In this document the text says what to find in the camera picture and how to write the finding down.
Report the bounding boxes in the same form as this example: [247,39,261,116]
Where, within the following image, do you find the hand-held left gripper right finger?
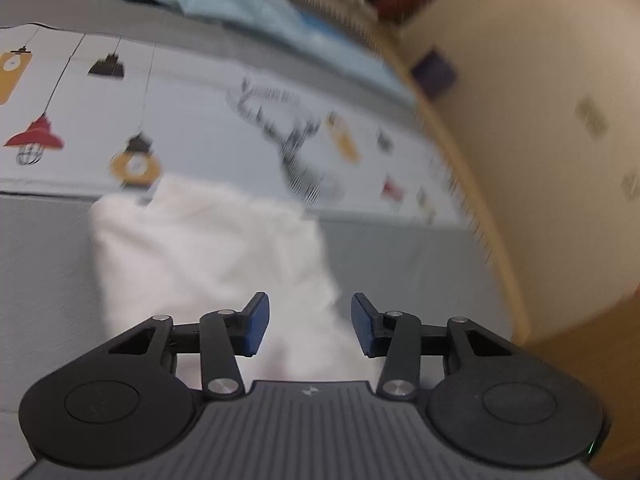
[351,293,518,402]

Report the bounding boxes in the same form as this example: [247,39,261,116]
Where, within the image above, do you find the lamp printed bed sheet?
[0,0,516,413]

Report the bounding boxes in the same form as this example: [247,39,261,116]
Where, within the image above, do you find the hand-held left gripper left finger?
[106,291,271,401]

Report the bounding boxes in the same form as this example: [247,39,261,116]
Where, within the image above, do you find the wooden bed frame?
[370,25,532,347]

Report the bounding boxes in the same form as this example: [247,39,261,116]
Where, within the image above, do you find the white small garment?
[90,175,381,391]

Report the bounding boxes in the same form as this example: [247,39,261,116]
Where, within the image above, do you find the purple box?
[410,47,458,98]

